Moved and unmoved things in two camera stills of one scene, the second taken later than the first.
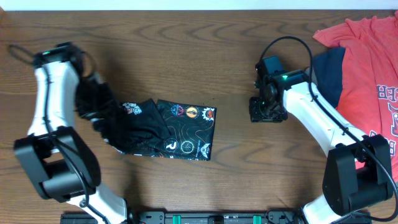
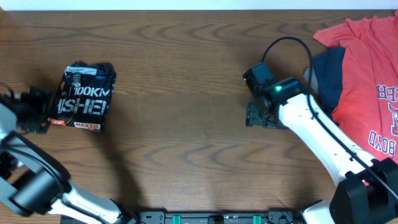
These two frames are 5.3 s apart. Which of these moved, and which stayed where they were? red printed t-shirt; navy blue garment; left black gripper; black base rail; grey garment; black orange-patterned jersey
Moved: left black gripper; black orange-patterned jersey
Stayed: navy blue garment; red printed t-shirt; grey garment; black base rail
